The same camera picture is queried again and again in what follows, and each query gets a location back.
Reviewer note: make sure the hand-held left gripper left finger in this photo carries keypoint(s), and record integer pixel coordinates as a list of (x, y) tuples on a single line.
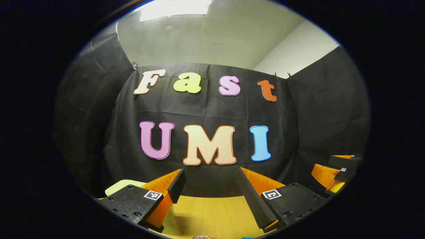
[(177, 186)]

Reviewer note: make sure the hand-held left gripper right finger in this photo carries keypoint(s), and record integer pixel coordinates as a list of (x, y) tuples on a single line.
[(257, 205)]

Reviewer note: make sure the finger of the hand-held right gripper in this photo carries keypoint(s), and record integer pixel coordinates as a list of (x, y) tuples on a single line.
[(342, 162), (345, 175)]

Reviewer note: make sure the pale green desktop garbage bin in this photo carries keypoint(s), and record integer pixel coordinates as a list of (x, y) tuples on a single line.
[(123, 185)]

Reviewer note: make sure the black backdrop cloth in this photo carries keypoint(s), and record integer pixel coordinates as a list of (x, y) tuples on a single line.
[(199, 109)]

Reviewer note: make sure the ceiling light panel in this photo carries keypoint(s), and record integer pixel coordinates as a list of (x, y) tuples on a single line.
[(176, 8)]

